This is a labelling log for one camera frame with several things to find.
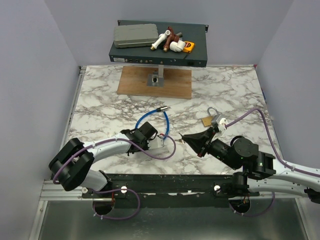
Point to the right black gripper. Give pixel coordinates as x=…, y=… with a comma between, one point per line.
x=198, y=141

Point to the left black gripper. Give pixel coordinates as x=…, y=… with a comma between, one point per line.
x=146, y=147

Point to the brass padlock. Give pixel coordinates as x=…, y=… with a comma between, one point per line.
x=207, y=121

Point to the blue cable lock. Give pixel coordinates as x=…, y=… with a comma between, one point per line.
x=161, y=109

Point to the silver key bunch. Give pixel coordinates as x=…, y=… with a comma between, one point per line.
x=180, y=140

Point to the white elbow pipe fitting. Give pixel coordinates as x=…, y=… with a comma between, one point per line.
x=177, y=46

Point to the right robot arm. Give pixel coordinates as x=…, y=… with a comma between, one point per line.
x=255, y=171

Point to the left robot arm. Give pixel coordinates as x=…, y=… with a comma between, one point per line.
x=73, y=162

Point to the wooden board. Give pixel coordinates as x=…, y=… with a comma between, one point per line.
x=177, y=83

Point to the dark teal rack device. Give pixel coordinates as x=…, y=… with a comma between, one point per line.
x=194, y=33

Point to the yellow tape measure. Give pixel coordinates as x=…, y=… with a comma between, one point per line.
x=189, y=46

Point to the white straight pipe fitting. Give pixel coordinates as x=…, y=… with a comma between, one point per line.
x=162, y=37

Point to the grey plastic case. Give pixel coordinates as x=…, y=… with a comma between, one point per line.
x=135, y=35

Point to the brown pipe fitting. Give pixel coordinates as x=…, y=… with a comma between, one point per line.
x=172, y=37

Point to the dark grey pipe piece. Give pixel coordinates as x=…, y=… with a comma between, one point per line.
x=179, y=34

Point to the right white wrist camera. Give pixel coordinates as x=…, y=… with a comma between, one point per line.
x=218, y=124

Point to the black mounting rail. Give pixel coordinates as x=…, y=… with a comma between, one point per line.
x=172, y=191

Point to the metal stand post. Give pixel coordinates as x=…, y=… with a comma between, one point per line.
x=156, y=78

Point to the aluminium frame profile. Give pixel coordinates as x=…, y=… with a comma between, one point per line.
x=50, y=190

